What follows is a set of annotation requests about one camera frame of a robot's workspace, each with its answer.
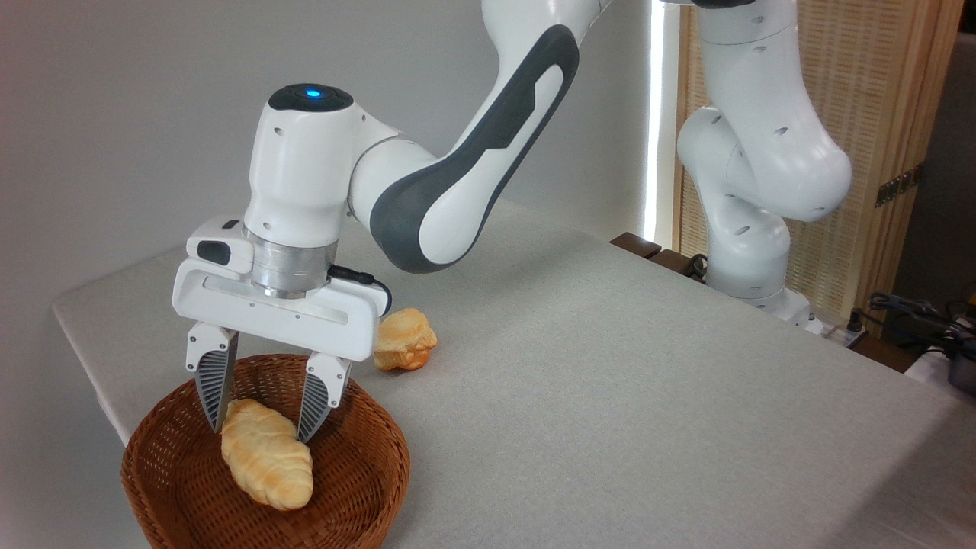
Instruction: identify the dark brown wooden bench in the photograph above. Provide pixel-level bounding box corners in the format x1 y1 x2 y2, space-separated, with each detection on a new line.
610 232 708 281

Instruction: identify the bamboo folding screen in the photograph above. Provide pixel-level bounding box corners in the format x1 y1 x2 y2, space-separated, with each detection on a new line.
673 0 965 325

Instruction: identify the small round golden bread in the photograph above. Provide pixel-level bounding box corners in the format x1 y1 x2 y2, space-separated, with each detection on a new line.
373 307 438 372

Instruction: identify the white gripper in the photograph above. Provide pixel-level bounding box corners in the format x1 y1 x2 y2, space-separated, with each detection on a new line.
172 217 390 444

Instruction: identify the black cable bundle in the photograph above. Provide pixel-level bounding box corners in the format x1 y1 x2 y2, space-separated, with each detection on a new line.
868 292 976 359

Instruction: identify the brown woven wicker basket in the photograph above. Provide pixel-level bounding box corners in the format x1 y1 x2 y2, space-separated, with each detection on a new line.
121 353 412 549

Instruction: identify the long golden croissant bread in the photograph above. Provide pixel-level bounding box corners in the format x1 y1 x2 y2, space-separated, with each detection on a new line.
220 399 314 511

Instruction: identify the black screen hinge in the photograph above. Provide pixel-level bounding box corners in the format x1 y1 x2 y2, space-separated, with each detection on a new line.
875 162 925 208

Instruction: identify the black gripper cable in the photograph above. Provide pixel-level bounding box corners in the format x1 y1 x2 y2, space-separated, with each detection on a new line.
328 265 393 317

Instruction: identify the white power strip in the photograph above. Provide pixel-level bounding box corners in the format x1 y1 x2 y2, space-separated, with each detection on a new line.
808 314 870 348

